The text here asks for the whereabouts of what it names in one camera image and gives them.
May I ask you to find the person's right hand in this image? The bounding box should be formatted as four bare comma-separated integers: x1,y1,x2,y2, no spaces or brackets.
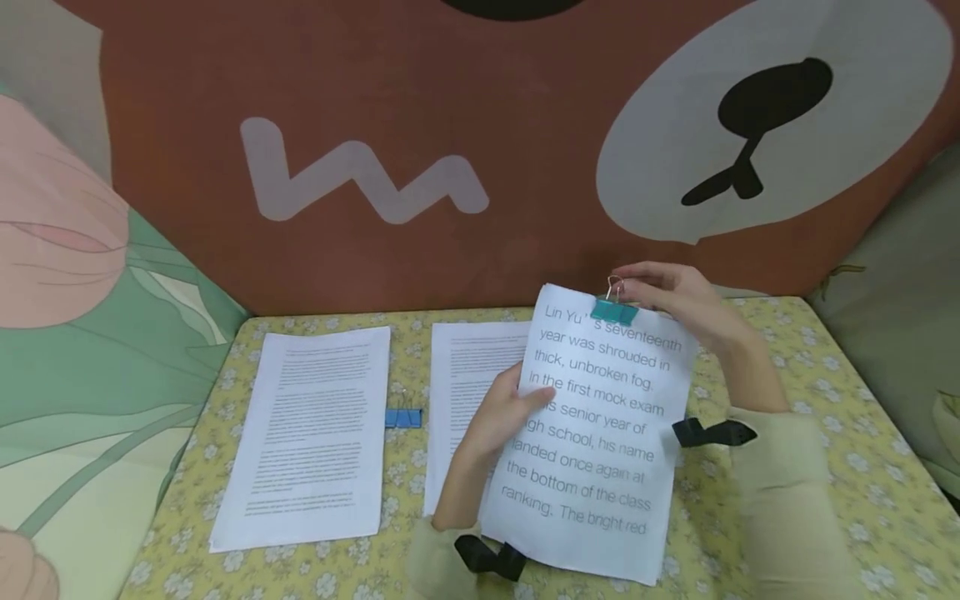
613,262,745,354

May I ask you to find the person's left hand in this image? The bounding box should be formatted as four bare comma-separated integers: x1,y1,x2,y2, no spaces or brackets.
460,362,557,464

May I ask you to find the teal binder clip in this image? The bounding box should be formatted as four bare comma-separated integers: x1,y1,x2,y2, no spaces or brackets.
590,273,641,328

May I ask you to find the large print paper stack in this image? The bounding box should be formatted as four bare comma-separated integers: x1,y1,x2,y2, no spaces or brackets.
477,282,700,588

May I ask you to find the person's left forearm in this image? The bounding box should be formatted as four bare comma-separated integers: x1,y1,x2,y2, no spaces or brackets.
405,450,505,600

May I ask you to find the person's right forearm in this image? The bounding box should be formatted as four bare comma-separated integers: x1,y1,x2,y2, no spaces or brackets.
711,327,860,600

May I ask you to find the small print paper stack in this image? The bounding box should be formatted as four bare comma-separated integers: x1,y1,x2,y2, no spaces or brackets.
209,326,393,554
422,321,535,518

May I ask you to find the black wrist band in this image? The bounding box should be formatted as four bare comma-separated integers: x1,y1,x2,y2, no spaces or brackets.
671,417,758,449
454,533,528,583

